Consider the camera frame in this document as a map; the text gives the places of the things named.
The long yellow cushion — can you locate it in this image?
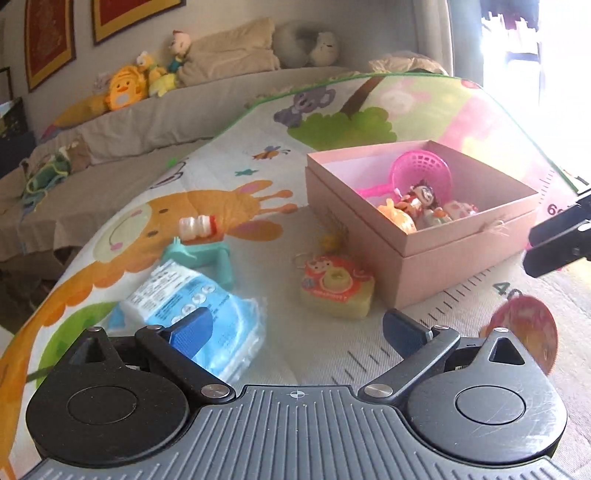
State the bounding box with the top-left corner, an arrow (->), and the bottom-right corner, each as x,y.
53,95 -> 112,128

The pink cardboard box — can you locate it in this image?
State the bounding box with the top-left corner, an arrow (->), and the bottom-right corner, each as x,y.
305,140 -> 541,311

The wide red framed picture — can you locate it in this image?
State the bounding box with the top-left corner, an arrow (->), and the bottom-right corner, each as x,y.
91,0 -> 188,46

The yellow green plush toy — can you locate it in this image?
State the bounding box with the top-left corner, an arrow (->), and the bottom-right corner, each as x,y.
148,71 -> 180,97

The white yellow duck plush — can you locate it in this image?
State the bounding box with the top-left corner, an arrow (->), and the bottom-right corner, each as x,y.
135,52 -> 168,85

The bright window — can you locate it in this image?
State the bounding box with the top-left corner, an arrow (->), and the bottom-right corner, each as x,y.
480,0 -> 591,178

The pink plastic toy net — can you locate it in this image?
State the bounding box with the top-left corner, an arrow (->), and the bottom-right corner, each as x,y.
355,151 -> 453,204

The teal plastic toy stand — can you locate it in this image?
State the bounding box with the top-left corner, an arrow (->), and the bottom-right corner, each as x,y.
161,237 -> 232,286

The bald doll plush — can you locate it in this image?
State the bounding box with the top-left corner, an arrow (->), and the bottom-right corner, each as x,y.
166,30 -> 192,75

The small pink white toy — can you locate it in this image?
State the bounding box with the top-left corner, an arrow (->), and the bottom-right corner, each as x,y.
442,200 -> 478,221

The tall red framed picture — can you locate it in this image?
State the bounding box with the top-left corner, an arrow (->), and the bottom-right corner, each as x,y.
23,0 -> 77,93

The tan pillow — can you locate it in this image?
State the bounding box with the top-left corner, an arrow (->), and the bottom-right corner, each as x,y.
369,51 -> 451,77

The printed animal play mat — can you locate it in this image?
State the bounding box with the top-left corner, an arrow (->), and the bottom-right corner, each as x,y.
0,73 -> 591,480

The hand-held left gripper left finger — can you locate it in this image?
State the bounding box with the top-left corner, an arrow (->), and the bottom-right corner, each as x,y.
69,307 -> 234,400

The brown plush toy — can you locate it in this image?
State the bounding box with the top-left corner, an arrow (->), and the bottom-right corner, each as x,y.
60,141 -> 90,172

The green knit cloth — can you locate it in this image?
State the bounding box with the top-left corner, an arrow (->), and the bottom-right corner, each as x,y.
21,152 -> 70,204

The yellow square keychain toy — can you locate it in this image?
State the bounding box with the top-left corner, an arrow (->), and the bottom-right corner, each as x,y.
293,251 -> 376,319

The beige curtain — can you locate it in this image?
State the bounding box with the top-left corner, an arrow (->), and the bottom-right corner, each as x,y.
418,0 -> 485,88

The orange plastic toy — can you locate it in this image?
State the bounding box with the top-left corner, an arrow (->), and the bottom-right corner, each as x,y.
378,199 -> 419,236

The beige folded blanket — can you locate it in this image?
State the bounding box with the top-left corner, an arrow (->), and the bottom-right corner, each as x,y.
178,17 -> 281,88

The yellow duck plush backpack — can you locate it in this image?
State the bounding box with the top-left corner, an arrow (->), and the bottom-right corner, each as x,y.
105,65 -> 151,112

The blue white plastic pack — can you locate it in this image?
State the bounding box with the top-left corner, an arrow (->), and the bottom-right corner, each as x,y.
107,259 -> 269,381

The grey bear neck pillow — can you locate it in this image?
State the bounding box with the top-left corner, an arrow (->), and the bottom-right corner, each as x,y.
273,21 -> 341,70

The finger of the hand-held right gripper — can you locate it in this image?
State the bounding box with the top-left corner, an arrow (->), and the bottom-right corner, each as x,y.
529,188 -> 591,252
523,244 -> 591,278

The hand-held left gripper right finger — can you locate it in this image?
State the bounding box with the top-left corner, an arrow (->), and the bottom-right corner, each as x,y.
358,309 -> 532,409

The white red teeth toy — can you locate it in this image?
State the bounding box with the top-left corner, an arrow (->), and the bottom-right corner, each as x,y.
179,215 -> 225,241

